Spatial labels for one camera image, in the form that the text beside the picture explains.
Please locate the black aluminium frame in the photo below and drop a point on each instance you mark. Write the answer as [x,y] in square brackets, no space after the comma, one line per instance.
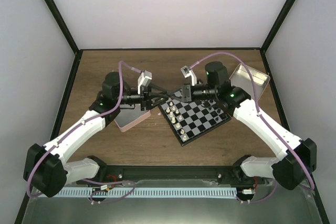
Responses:
[245,192]

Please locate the light blue slotted rail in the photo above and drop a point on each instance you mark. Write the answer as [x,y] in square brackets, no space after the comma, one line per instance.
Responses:
[117,192]

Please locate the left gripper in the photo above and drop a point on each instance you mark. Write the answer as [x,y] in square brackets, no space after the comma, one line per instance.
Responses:
[146,96]

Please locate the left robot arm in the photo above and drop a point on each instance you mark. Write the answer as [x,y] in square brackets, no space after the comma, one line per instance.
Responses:
[47,167]

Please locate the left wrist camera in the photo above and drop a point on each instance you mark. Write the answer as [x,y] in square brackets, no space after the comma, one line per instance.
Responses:
[144,80]

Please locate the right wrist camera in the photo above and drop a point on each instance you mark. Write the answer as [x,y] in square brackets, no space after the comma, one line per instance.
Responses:
[188,72]

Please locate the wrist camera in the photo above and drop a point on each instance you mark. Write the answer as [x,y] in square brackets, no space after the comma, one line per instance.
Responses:
[188,72]
[144,80]

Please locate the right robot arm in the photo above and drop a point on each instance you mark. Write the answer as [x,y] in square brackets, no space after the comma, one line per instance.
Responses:
[295,159]

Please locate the black white chessboard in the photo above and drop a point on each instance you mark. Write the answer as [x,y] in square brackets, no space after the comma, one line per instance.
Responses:
[197,120]

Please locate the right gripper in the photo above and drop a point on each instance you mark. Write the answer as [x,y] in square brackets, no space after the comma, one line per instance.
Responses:
[176,97]

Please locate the pink metal tin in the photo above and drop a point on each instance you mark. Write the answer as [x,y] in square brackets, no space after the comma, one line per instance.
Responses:
[130,116]

